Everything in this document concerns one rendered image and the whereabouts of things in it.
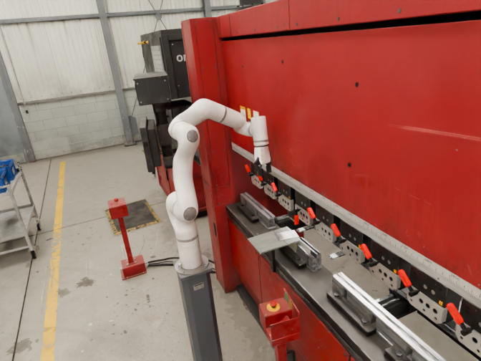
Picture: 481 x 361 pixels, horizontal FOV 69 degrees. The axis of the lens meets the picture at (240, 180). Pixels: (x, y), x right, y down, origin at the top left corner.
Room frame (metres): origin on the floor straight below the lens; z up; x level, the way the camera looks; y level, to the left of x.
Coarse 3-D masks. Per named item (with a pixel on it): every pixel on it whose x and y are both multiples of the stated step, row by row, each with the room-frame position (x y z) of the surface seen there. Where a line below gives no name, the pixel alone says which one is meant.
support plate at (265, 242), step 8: (272, 232) 1.93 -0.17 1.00; (280, 232) 1.92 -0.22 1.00; (248, 240) 1.87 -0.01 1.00; (256, 240) 1.86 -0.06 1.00; (264, 240) 1.85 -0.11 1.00; (272, 240) 1.84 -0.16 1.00; (288, 240) 1.82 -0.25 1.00; (296, 240) 1.81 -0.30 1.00; (256, 248) 1.77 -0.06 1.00; (264, 248) 1.76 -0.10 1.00; (272, 248) 1.76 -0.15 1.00
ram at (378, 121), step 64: (256, 64) 2.16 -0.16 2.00; (320, 64) 1.57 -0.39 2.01; (384, 64) 1.22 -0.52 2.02; (448, 64) 1.00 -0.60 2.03; (320, 128) 1.57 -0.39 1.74; (384, 128) 1.21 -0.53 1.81; (448, 128) 0.98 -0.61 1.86; (320, 192) 1.57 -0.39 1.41; (384, 192) 1.19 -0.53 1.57; (448, 192) 0.95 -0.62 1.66; (448, 256) 0.92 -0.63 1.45
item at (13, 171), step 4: (4, 160) 4.25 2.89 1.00; (8, 160) 4.26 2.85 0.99; (12, 160) 4.22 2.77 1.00; (0, 164) 4.23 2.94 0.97; (4, 164) 4.25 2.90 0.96; (8, 164) 4.26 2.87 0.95; (12, 164) 4.18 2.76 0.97; (0, 168) 3.93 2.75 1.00; (8, 168) 3.96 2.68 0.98; (12, 168) 4.12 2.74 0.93; (8, 172) 3.96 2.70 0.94; (12, 172) 4.05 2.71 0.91; (16, 172) 4.25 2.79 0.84; (8, 176) 3.96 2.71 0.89; (12, 176) 4.00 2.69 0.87
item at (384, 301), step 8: (384, 296) 1.44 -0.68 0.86; (392, 296) 1.43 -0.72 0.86; (400, 296) 1.40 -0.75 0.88; (384, 304) 1.37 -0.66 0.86; (392, 304) 1.39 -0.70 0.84; (400, 304) 1.39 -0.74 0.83; (408, 304) 1.42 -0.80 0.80; (392, 312) 1.39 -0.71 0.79; (400, 312) 1.40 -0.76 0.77; (408, 312) 1.41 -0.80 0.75
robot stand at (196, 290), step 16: (208, 272) 1.64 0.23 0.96; (192, 288) 1.58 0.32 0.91; (208, 288) 1.61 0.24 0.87; (192, 304) 1.57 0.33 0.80; (208, 304) 1.61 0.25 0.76; (192, 320) 1.58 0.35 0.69; (208, 320) 1.60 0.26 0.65; (192, 336) 1.58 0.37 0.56; (208, 336) 1.60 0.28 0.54; (192, 352) 1.68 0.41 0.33; (208, 352) 1.59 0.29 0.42
